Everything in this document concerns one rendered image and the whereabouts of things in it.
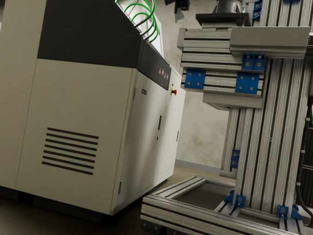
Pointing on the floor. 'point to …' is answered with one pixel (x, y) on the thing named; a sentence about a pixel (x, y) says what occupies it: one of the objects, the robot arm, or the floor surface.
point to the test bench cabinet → (78, 139)
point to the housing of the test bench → (17, 84)
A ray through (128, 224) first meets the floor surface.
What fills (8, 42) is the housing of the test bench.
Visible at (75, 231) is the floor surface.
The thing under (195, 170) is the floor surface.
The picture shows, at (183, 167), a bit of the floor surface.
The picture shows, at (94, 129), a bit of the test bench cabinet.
